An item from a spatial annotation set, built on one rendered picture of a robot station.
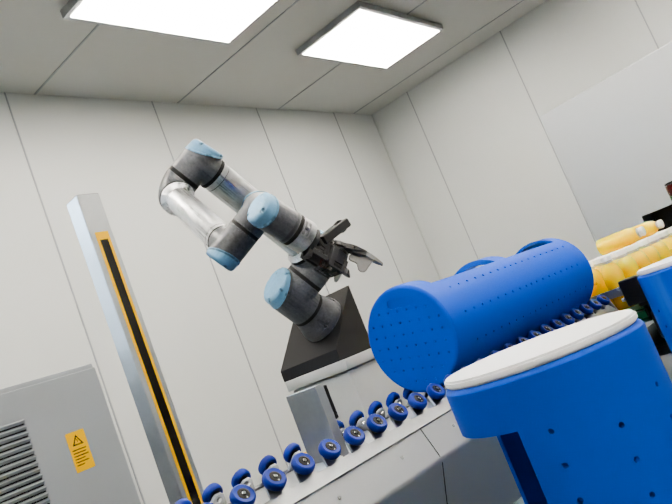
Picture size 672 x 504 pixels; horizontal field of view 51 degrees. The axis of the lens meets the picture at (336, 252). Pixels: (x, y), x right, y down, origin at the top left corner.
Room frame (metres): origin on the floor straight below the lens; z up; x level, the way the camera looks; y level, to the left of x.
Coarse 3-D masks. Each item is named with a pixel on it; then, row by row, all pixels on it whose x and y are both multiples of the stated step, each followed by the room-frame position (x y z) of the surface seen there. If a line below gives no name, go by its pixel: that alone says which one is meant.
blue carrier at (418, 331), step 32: (512, 256) 2.15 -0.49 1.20; (544, 256) 2.22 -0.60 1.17; (576, 256) 2.34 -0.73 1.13; (416, 288) 1.78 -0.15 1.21; (448, 288) 1.82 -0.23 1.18; (480, 288) 1.89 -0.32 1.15; (512, 288) 1.99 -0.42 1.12; (544, 288) 2.11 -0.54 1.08; (576, 288) 2.28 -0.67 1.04; (384, 320) 1.87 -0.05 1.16; (416, 320) 1.80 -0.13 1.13; (448, 320) 1.74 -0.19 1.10; (480, 320) 1.83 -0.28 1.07; (512, 320) 1.96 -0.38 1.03; (544, 320) 2.14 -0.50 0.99; (384, 352) 1.89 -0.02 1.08; (416, 352) 1.83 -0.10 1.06; (448, 352) 1.77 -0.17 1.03; (480, 352) 1.85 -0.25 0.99; (416, 384) 1.85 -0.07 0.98
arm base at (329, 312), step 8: (320, 296) 2.69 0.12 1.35; (320, 304) 2.67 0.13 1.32; (328, 304) 2.69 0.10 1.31; (336, 304) 2.72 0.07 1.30; (320, 312) 2.67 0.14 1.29; (328, 312) 2.68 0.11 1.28; (336, 312) 2.70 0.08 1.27; (312, 320) 2.66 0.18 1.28; (320, 320) 2.67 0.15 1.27; (328, 320) 2.68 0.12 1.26; (336, 320) 2.69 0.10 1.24; (304, 328) 2.70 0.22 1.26; (312, 328) 2.68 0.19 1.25; (320, 328) 2.68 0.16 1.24; (328, 328) 2.68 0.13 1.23; (304, 336) 2.75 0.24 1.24; (312, 336) 2.71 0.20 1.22; (320, 336) 2.70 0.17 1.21
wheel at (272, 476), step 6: (270, 468) 1.29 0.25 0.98; (276, 468) 1.30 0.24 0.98; (264, 474) 1.28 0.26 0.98; (270, 474) 1.28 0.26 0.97; (276, 474) 1.29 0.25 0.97; (282, 474) 1.29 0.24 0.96; (264, 480) 1.27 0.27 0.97; (270, 480) 1.27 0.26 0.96; (276, 480) 1.28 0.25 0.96; (282, 480) 1.28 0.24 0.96; (264, 486) 1.28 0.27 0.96; (270, 486) 1.27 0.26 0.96; (276, 486) 1.27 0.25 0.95; (282, 486) 1.28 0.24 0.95
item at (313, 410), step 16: (320, 384) 1.50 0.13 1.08; (288, 400) 1.55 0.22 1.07; (304, 400) 1.52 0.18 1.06; (320, 400) 1.49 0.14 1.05; (304, 416) 1.53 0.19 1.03; (320, 416) 1.50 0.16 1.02; (336, 416) 1.52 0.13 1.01; (304, 432) 1.54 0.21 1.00; (320, 432) 1.51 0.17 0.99; (336, 432) 1.50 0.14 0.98
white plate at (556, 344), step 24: (624, 312) 0.97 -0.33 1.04; (552, 336) 1.04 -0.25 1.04; (576, 336) 0.91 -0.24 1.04; (600, 336) 0.87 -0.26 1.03; (480, 360) 1.11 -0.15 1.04; (504, 360) 0.97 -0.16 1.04; (528, 360) 0.87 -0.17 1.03; (552, 360) 0.87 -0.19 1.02; (456, 384) 0.95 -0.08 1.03; (480, 384) 0.91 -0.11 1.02
